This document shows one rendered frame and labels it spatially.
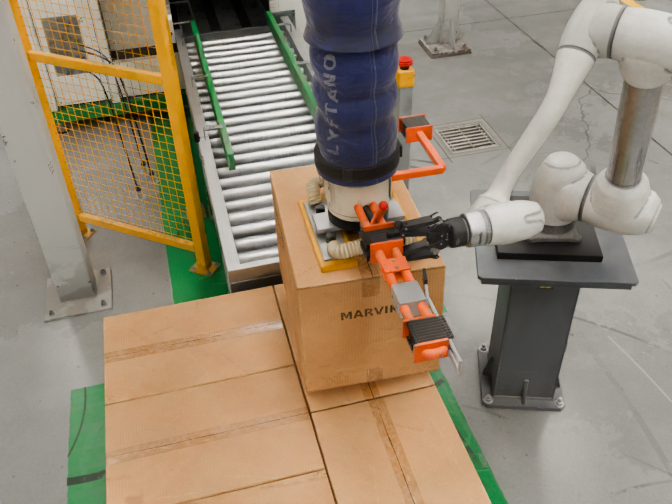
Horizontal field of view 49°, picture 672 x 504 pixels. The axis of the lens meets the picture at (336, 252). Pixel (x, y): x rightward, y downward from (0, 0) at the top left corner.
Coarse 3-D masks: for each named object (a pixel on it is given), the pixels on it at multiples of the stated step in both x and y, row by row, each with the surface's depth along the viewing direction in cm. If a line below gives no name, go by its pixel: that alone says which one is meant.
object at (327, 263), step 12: (300, 204) 216; (324, 204) 214; (312, 228) 206; (312, 240) 201; (324, 240) 200; (336, 240) 200; (348, 240) 201; (324, 252) 196; (324, 264) 192; (336, 264) 192; (348, 264) 192
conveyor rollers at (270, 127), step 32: (192, 64) 412; (224, 64) 409; (256, 64) 411; (224, 96) 380; (256, 96) 384; (288, 96) 379; (256, 128) 355; (288, 128) 351; (224, 160) 331; (256, 160) 334; (288, 160) 329; (224, 192) 310; (256, 192) 312; (256, 224) 292; (256, 256) 277
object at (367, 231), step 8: (376, 224) 182; (384, 224) 182; (392, 224) 182; (360, 232) 180; (368, 232) 181; (376, 232) 181; (384, 232) 181; (368, 240) 178; (392, 240) 176; (400, 240) 176; (368, 248) 176; (376, 248) 176; (384, 248) 176; (392, 248) 177; (400, 248) 177; (368, 256) 178; (392, 256) 178
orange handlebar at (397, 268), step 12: (420, 132) 223; (432, 156) 212; (420, 168) 206; (432, 168) 206; (444, 168) 207; (396, 180) 205; (372, 204) 192; (360, 216) 188; (396, 252) 175; (384, 264) 171; (396, 264) 171; (408, 264) 171; (384, 276) 171; (396, 276) 171; (408, 276) 168; (408, 312) 158; (420, 312) 159; (444, 348) 149
